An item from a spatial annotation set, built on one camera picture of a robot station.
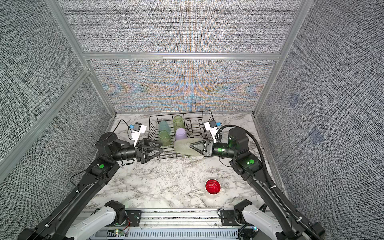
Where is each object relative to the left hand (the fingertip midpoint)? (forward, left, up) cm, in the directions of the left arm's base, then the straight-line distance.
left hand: (161, 149), depth 61 cm
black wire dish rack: (+38, -17, -31) cm, 52 cm away
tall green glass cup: (+31, -6, -19) cm, 37 cm away
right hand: (0, -12, +1) cm, 12 cm away
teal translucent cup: (+32, +4, -23) cm, 40 cm away
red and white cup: (-6, -24, -32) cm, 40 cm away
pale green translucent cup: (+2, -9, -1) cm, 9 cm away
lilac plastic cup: (+23, -7, -19) cm, 30 cm away
